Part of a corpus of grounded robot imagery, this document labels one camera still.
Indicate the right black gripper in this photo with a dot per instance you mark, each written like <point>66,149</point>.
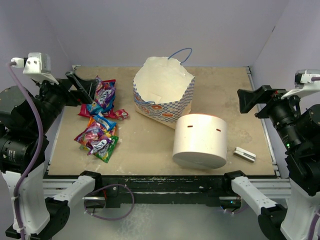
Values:
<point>247,98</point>

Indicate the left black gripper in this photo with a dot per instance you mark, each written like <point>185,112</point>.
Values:
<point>87,86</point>

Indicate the purple snack packet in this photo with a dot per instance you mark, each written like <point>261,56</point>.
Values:
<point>105,93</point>

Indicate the blue small snack packet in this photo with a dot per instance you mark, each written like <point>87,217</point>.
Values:
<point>107,124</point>

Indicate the pink snack packet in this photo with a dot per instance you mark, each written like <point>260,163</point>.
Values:
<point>84,113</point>

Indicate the red small snack packet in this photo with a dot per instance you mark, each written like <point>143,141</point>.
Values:
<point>120,114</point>

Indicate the red berry candy packet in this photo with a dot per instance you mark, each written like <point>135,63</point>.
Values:
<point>94,138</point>

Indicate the green spring tea candy packet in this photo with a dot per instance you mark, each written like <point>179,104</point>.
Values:
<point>108,150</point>

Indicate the blue checkered paper bag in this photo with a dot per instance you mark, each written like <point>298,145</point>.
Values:
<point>163,89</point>

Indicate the blue fruit snack packet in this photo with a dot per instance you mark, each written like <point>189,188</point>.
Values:
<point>94,108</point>

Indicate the orange fruit candy packet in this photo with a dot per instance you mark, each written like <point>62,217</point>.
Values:
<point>112,132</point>

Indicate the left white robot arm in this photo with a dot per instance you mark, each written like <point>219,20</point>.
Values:
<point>24,123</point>

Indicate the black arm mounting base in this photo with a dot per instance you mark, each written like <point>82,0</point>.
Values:
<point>208,190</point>

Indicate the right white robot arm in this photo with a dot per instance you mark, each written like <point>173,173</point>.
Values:
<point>300,134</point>

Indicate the small white metal clip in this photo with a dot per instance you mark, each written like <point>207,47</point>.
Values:
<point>244,154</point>

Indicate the white cylindrical container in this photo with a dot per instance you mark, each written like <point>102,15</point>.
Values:
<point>200,142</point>

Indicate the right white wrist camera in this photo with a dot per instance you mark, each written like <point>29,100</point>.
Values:
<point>307,82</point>

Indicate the aluminium rail frame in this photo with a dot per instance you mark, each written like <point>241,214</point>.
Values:
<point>142,158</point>

